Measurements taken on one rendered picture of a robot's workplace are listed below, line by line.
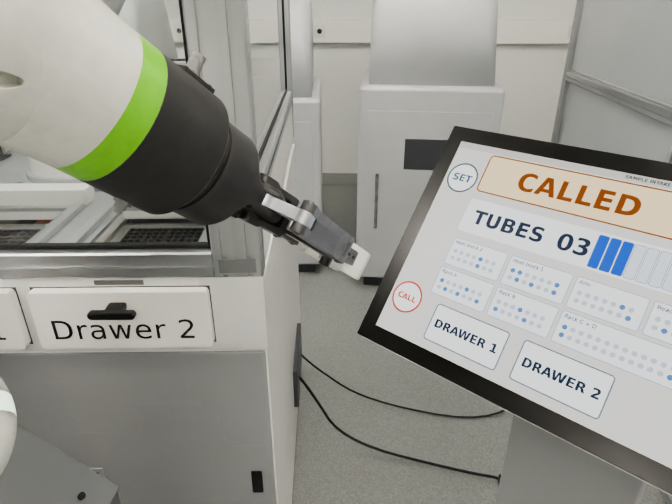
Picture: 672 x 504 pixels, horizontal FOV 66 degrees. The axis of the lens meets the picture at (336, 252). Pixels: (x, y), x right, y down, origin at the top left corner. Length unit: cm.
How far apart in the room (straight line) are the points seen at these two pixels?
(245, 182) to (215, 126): 5
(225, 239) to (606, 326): 54
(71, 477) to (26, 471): 5
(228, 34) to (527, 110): 354
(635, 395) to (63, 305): 81
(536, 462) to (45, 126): 69
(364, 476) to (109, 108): 159
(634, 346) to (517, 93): 361
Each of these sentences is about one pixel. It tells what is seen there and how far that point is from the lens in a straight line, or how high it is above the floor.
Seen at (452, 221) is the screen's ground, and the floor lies 110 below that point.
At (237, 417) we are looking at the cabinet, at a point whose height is 64.
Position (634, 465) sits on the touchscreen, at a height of 97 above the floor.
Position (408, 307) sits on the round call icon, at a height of 101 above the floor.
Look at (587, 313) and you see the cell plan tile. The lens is 61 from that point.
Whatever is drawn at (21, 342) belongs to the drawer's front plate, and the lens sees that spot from 104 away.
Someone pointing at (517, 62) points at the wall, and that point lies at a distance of 409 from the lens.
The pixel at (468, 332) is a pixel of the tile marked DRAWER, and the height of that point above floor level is 101.
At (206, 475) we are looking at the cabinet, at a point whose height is 49.
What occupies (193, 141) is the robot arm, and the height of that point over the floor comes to 128.
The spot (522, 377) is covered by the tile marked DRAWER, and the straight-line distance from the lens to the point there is 61.
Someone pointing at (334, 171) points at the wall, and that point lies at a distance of 413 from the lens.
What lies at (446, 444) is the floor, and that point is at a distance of 190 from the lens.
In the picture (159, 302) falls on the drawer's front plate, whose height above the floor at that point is 91.
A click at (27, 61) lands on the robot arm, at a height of 133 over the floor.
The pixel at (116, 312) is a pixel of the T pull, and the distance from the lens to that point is 89.
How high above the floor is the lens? 136
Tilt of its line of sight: 26 degrees down
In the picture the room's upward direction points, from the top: straight up
